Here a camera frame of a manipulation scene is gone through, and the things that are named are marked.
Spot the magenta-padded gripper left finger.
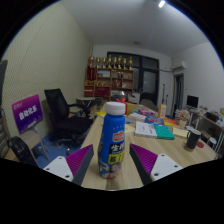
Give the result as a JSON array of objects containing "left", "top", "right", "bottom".
[{"left": 43, "top": 143, "right": 95, "bottom": 187}]

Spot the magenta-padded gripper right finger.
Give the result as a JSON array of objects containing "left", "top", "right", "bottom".
[{"left": 129, "top": 143, "right": 184, "bottom": 186}]

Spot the blue white-capped drink bottle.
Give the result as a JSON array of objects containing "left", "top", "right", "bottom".
[{"left": 97, "top": 101, "right": 127, "bottom": 180}]

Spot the white booklet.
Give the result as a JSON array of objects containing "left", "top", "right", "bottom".
[{"left": 134, "top": 120, "right": 158, "bottom": 139}]

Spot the teal book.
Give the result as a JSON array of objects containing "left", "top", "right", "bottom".
[{"left": 153, "top": 123, "right": 176, "bottom": 141}]

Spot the pale yellow paper sheet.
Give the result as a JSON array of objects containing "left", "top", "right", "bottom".
[{"left": 124, "top": 123, "right": 136, "bottom": 134}]

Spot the black office chair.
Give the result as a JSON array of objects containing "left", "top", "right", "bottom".
[{"left": 44, "top": 88, "right": 94, "bottom": 148}]

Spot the blue colourful book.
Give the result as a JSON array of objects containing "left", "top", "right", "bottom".
[{"left": 143, "top": 115, "right": 165, "bottom": 126}]

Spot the pale yellow notebook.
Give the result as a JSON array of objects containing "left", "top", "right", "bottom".
[{"left": 172, "top": 126, "right": 190, "bottom": 139}]

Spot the orange book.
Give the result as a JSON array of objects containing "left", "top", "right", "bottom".
[{"left": 162, "top": 117, "right": 180, "bottom": 128}]

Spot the pink packet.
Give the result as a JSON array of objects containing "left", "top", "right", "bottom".
[{"left": 137, "top": 108, "right": 156, "bottom": 117}]

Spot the small tan carton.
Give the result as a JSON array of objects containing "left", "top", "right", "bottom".
[{"left": 157, "top": 103, "right": 168, "bottom": 118}]

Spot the black mug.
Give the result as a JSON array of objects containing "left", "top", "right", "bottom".
[{"left": 185, "top": 128, "right": 202, "bottom": 151}]

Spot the yellow gift box red ribbon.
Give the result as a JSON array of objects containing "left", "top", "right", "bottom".
[{"left": 114, "top": 96, "right": 138, "bottom": 116}]

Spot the grey-brown armchair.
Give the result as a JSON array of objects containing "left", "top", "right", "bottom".
[{"left": 139, "top": 98, "right": 159, "bottom": 113}]

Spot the black mesh chair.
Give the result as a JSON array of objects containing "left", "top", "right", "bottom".
[{"left": 6, "top": 135, "right": 39, "bottom": 168}]

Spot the pink flower pot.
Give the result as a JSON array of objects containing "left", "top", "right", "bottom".
[{"left": 178, "top": 109, "right": 191, "bottom": 130}]

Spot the small round side table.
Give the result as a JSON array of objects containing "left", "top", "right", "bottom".
[{"left": 75, "top": 96, "right": 98, "bottom": 109}]

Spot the purple sign board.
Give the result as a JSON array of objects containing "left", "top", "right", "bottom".
[{"left": 11, "top": 94, "right": 44, "bottom": 135}]

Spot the white round stool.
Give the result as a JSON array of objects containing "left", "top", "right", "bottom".
[{"left": 206, "top": 135, "right": 221, "bottom": 153}]

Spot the black computer monitor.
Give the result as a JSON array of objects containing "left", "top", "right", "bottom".
[{"left": 186, "top": 94, "right": 200, "bottom": 109}]

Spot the long wooden side desk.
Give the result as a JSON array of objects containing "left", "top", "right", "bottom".
[{"left": 193, "top": 106, "right": 224, "bottom": 158}]

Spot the grey striped chair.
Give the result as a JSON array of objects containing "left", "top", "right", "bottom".
[{"left": 0, "top": 114, "right": 10, "bottom": 158}]

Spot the black framed glass door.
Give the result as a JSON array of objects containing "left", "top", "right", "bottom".
[{"left": 107, "top": 51, "right": 159, "bottom": 106}]

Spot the wooden shelf unit with trophies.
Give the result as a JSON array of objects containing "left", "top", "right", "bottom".
[{"left": 83, "top": 55, "right": 135, "bottom": 101}]

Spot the white air conditioner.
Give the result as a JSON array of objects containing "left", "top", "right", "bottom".
[{"left": 171, "top": 60, "right": 187, "bottom": 72}]

